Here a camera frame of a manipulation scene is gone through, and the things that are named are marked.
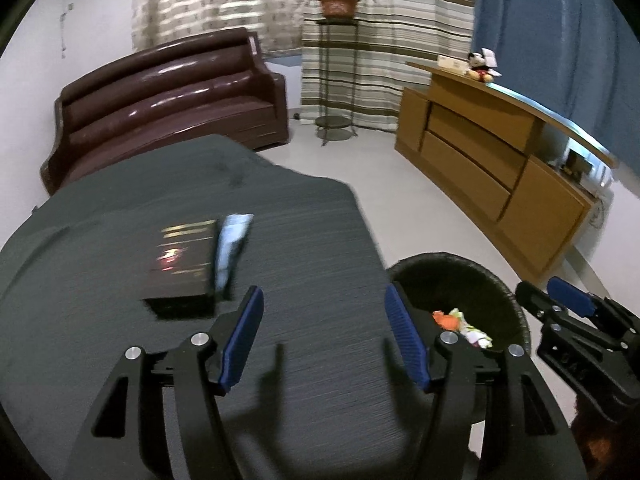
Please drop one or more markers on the terracotta flower pot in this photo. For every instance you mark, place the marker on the terracotta flower pot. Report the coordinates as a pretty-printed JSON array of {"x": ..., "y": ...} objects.
[{"x": 339, "y": 6}]

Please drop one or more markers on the white yellow-green wrapper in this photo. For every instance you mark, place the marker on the white yellow-green wrapper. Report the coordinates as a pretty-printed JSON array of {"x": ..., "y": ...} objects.
[{"x": 472, "y": 332}]

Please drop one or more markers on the dark grey tablecloth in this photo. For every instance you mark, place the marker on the dark grey tablecloth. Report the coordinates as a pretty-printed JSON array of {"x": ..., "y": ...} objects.
[{"x": 310, "y": 260}]

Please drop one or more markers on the person's right forearm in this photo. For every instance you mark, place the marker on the person's right forearm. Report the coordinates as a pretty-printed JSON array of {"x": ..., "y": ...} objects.
[{"x": 610, "y": 452}]

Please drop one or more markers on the brown leather sofa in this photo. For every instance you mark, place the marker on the brown leather sofa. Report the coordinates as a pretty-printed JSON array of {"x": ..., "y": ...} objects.
[{"x": 165, "y": 95}]

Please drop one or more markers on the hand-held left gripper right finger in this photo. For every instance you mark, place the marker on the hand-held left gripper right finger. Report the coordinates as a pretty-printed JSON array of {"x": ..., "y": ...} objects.
[{"x": 405, "y": 340}]

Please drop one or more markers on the white fan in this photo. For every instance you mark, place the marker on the white fan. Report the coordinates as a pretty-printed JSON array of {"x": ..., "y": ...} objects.
[{"x": 600, "y": 200}]

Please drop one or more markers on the white paper card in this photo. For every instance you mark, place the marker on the white paper card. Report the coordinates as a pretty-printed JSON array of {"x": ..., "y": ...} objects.
[{"x": 490, "y": 56}]

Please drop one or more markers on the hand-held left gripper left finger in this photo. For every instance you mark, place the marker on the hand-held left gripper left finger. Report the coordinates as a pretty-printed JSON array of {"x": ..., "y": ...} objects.
[{"x": 245, "y": 335}]

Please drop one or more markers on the beige patterned curtain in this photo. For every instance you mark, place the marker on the beige patterned curtain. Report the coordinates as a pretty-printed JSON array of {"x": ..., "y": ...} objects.
[{"x": 215, "y": 0}]

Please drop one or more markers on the black metal plant stand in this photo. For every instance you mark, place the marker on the black metal plant stand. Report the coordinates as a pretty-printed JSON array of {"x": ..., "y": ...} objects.
[{"x": 334, "y": 122}]

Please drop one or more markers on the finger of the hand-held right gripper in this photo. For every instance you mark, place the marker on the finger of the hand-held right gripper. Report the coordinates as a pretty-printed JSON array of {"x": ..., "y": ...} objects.
[
  {"x": 532, "y": 300},
  {"x": 570, "y": 295}
]

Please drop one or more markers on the blue curtain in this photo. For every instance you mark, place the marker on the blue curtain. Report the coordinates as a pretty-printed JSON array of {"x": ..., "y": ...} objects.
[{"x": 550, "y": 50}]

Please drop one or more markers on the blue white packet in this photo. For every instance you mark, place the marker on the blue white packet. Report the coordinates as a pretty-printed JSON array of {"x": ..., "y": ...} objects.
[{"x": 232, "y": 240}]

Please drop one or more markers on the orange plastic bag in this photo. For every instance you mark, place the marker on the orange plastic bag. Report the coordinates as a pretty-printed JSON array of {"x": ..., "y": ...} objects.
[{"x": 442, "y": 320}]

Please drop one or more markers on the black trash bin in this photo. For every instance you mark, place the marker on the black trash bin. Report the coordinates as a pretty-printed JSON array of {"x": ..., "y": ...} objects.
[{"x": 450, "y": 280}]

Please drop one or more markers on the mouse plush toy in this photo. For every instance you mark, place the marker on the mouse plush toy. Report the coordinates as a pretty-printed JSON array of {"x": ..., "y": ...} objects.
[{"x": 480, "y": 67}]

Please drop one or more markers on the small beige box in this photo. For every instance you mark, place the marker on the small beige box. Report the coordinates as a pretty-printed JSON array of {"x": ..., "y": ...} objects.
[{"x": 451, "y": 63}]

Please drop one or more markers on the black box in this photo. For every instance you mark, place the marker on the black box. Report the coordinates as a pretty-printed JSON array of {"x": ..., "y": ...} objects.
[{"x": 185, "y": 260}]

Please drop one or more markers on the striped curtain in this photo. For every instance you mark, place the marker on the striped curtain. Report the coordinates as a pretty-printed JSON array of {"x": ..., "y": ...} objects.
[{"x": 400, "y": 35}]

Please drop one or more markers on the wooden cabinet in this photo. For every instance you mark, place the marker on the wooden cabinet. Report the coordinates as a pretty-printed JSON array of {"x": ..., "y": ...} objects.
[{"x": 475, "y": 160}]

